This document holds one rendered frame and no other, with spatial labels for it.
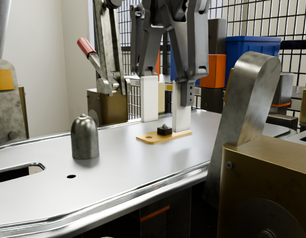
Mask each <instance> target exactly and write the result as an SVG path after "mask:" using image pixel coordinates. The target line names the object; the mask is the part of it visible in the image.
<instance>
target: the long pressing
mask: <svg viewBox="0 0 306 238"><path fill-rule="evenodd" d="M221 115H222V114H219V113H215V112H210V111H208V110H205V109H191V120H190V129H189V130H191V131H192V134H189V135H185V136H180V137H177V138H173V139H169V140H166V141H162V142H158V143H155V144H149V143H146V142H143V141H141V140H138V139H136V136H137V135H141V134H145V133H149V132H154V131H157V127H162V126H163V124H166V125H167V126H168V127H172V113H167V114H162V115H158V120H156V121H151V122H146V123H142V122H141V118H140V119H133V120H127V121H122V122H117V123H111V124H106V125H100V126H97V128H98V136H99V156H97V157H95V158H92V159H88V160H78V159H74V158H72V151H71V138H70V131H67V132H61V133H56V134H50V135H45V136H38V137H32V138H27V139H22V140H16V141H11V142H6V143H2V144H0V174H1V173H4V172H9V171H13V170H18V169H22V168H26V167H30V166H39V167H40V168H41V169H42V170H43V171H42V172H39V173H36V174H32V175H28V176H24V177H20V178H16V179H12V180H8V181H4V182H0V238H72V237H75V236H77V235H79V234H82V233H84V232H86V231H89V230H91V229H93V228H96V227H98V226H100V225H103V224H105V223H107V222H110V221H112V220H114V219H116V218H119V217H121V216H123V215H126V214H128V213H130V212H133V211H135V210H137V209H140V208H142V207H144V206H147V205H149V204H152V203H154V202H156V201H159V200H161V199H163V198H166V197H168V196H170V195H172V194H175V193H177V192H179V191H182V190H184V189H186V188H189V187H191V186H193V185H196V184H198V183H200V182H203V181H205V180H206V176H207V172H208V169H209V164H210V160H211V156H212V153H213V148H214V144H215V140H216V136H217V132H218V128H219V124H220V120H221ZM296 134H298V132H297V131H295V130H293V129H291V128H288V127H283V126H278V125H274V124H269V123H265V126H264V128H263V132H262V135H264V136H270V137H274V138H278V139H282V140H283V139H285V138H288V137H290V136H293V135H296ZM69 176H76V177H75V178H67V177H69Z"/></svg>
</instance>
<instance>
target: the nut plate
mask: <svg viewBox="0 0 306 238"><path fill-rule="evenodd" d="M189 134H192V131H191V130H185V131H181V132H177V133H174V132H172V128H171V127H168V126H167V128H162V127H157V131H154V132H149V133H145V134H141V135H137V136H136V139H138V140H141V141H143V142H146V143H149V144H155V143H158V142H162V141H166V140H169V139H173V138H177V137H180V136H185V135H189Z"/></svg>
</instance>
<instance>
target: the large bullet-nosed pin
mask: <svg viewBox="0 0 306 238"><path fill-rule="evenodd" d="M70 138H71V151H72V158H74V159H78V160H88V159H92V158H95V157H97V156H99V136H98V128H97V125H96V123H95V121H94V119H93V118H92V117H90V116H87V115H86V114H81V115H80V116H79V117H77V118H75V119H74V121H73V123H72V126H71V131H70Z"/></svg>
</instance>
